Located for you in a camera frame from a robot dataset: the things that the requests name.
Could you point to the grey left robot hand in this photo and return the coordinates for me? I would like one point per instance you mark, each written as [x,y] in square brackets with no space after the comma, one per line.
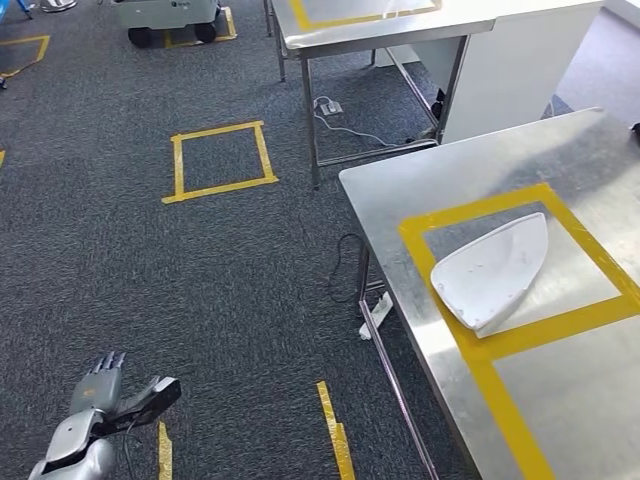
[97,394]

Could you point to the white plastic shell part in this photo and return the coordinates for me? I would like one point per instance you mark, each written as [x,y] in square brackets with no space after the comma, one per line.
[490,272]

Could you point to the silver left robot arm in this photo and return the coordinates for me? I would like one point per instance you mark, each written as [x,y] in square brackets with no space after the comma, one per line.
[75,457]

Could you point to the blue metal shelf rack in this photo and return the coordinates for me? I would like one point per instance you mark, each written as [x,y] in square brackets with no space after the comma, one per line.
[24,6]

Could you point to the steel workbench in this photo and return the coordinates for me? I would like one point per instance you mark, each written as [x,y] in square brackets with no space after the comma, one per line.
[450,172]
[375,26]

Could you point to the white power strip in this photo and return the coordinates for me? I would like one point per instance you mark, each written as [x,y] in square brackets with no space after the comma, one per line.
[377,314]

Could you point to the chrome round base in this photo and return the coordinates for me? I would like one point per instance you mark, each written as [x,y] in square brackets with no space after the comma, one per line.
[57,5]

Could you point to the grey wheeled cart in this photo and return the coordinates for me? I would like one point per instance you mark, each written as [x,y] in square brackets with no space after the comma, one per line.
[164,10]

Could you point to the grey floor socket box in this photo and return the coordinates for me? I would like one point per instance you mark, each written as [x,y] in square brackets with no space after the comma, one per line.
[330,108]

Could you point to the yellow bench tape rectangle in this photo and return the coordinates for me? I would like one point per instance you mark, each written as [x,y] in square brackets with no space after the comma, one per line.
[301,16]

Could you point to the white panel board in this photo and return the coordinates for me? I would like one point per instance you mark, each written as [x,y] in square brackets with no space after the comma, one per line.
[525,73]

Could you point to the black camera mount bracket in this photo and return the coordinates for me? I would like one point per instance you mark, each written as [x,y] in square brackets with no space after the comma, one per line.
[130,418]

